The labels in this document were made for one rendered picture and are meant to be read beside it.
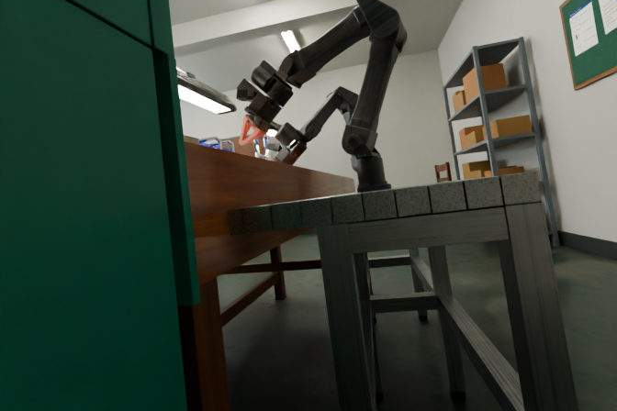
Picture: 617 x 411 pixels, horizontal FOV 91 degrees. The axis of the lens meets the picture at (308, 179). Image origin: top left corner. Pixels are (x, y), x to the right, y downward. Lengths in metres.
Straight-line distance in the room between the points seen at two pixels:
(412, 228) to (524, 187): 0.15
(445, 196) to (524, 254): 0.12
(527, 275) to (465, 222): 0.10
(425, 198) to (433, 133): 5.42
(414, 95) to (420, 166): 1.27
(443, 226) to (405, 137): 5.33
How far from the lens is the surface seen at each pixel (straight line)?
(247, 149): 6.08
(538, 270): 0.50
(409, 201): 0.44
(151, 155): 0.32
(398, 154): 5.71
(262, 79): 0.88
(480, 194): 0.46
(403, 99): 5.91
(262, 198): 0.60
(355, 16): 0.81
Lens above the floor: 0.67
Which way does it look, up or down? 3 degrees up
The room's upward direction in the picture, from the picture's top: 7 degrees counter-clockwise
